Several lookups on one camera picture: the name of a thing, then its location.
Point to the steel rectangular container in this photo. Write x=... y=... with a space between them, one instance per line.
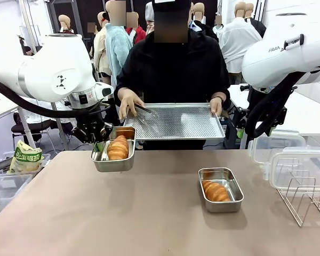
x=114 y=164
x=224 y=205

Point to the white side table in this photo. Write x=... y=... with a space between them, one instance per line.
x=309 y=112

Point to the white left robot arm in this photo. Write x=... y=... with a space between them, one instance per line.
x=56 y=66

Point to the person's left hand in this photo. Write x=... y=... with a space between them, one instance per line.
x=217 y=102

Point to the mannequin in black coat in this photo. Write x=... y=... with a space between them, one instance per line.
x=258 y=25

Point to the mannequin in maroon sweater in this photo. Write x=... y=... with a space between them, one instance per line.
x=64 y=24

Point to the silver pole stand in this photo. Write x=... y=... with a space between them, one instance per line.
x=61 y=128

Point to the clear plastic storage bin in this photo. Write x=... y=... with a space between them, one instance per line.
x=5 y=192
x=45 y=158

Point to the person's right hand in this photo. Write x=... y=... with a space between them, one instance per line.
x=129 y=102

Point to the mannequin in red jacket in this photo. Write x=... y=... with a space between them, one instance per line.
x=138 y=34

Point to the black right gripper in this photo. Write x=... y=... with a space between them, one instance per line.
x=266 y=100

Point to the green yellow snack bag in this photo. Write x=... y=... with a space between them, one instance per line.
x=25 y=160

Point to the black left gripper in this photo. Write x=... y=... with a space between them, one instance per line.
x=92 y=125

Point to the perforated metal baking tray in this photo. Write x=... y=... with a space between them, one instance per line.
x=181 y=122

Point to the seated person in black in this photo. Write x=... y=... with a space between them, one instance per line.
x=28 y=50

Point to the black chair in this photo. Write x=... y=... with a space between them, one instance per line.
x=34 y=125

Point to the golden croissant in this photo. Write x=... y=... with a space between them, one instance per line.
x=216 y=190
x=118 y=149

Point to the person in black jacket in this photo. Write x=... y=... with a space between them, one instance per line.
x=173 y=72

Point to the metal tongs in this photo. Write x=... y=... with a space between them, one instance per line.
x=146 y=114

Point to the white work table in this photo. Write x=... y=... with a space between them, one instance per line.
x=0 y=106

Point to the mannequin in beige jacket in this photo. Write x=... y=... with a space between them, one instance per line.
x=101 y=53

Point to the mannequin in white shirt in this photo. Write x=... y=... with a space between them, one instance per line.
x=234 y=45

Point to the clear plastic container lid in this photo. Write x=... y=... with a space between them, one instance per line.
x=304 y=170

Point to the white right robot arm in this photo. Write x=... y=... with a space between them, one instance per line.
x=282 y=53

